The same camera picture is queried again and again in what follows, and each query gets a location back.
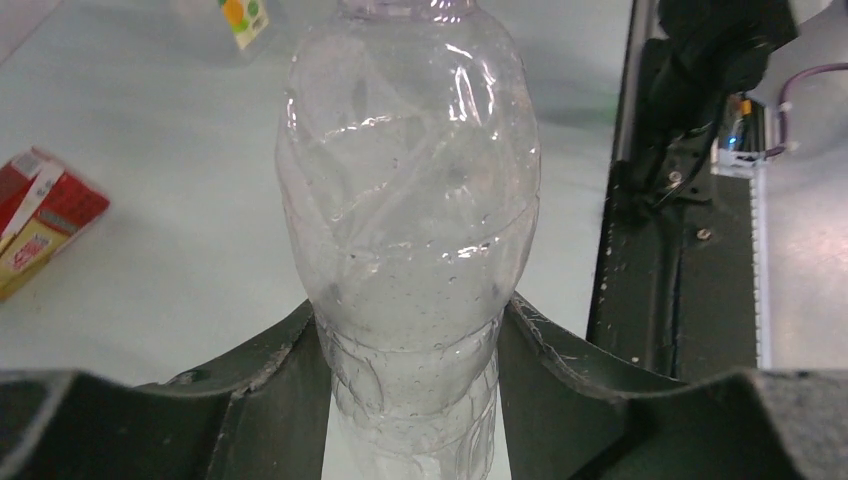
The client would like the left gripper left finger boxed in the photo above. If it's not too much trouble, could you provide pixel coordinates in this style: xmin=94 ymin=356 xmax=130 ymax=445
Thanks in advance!
xmin=1 ymin=303 xmax=330 ymax=479

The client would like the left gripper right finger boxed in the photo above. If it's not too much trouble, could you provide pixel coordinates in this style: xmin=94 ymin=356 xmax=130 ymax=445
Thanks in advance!
xmin=498 ymin=296 xmax=847 ymax=479

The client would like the clear plastic bottle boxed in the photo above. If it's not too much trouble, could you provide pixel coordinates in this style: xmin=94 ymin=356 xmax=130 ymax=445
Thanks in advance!
xmin=276 ymin=1 xmax=541 ymax=479

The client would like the orange red label bottle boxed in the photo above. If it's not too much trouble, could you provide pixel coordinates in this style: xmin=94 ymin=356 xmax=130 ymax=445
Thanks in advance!
xmin=1 ymin=146 xmax=111 ymax=301

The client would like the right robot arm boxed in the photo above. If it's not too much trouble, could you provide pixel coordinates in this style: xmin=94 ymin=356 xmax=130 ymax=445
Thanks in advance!
xmin=646 ymin=0 xmax=798 ymax=131

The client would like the clear bottle yellow label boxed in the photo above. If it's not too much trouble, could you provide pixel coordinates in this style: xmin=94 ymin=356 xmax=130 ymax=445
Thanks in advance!
xmin=217 ymin=0 xmax=270 ymax=50

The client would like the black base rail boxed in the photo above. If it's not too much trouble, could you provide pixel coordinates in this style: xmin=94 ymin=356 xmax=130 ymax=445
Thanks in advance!
xmin=587 ymin=1 xmax=763 ymax=382

